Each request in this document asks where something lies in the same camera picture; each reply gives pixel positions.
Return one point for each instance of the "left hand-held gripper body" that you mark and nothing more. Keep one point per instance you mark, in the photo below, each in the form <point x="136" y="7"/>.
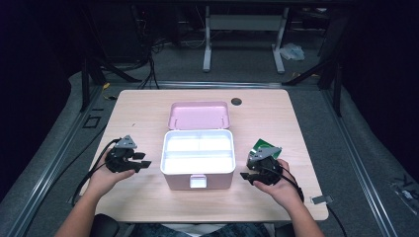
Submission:
<point x="120" y="161"/>

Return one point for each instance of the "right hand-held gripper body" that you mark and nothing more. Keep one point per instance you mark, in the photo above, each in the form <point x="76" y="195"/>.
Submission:
<point x="268" y="169"/>

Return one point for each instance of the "green carton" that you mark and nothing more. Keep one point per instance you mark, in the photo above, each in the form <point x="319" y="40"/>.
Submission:
<point x="262" y="143"/>

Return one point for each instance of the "white divided tray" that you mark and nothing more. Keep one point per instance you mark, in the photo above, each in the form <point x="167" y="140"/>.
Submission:
<point x="197" y="153"/>

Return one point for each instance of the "pink storage box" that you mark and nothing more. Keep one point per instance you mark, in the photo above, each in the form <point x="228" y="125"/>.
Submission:
<point x="197" y="115"/>

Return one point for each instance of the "person's right hand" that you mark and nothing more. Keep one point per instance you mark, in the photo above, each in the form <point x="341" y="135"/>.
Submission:
<point x="280" y="192"/>

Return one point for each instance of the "person's left hand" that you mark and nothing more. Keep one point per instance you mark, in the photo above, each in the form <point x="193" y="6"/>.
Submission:
<point x="102" y="181"/>

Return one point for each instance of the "black chair armrest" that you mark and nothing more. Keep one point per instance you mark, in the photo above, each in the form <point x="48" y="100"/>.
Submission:
<point x="285" y="230"/>
<point x="105" y="225"/>

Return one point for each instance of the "grey tape piece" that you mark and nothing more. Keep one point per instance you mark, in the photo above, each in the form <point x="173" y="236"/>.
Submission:
<point x="321" y="199"/>

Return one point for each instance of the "yellow plug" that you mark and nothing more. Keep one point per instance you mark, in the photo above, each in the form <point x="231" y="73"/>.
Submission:
<point x="105" y="86"/>

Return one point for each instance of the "black metal stand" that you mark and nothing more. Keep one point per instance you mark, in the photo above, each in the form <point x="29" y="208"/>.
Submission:
<point x="334" y="75"/>
<point x="90" y="75"/>

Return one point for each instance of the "clear plastic bag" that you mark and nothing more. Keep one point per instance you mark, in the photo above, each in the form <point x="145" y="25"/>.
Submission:
<point x="292" y="52"/>

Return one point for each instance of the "plastic bag with black parts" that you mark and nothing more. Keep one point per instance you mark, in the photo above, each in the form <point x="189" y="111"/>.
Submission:
<point x="406" y="194"/>

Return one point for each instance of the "metal floor rail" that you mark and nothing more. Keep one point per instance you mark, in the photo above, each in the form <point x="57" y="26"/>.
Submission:
<point x="49" y="164"/>
<point x="362" y="164"/>

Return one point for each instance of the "white desk frame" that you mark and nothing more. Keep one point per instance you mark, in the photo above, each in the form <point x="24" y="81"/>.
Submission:
<point x="243" y="23"/>

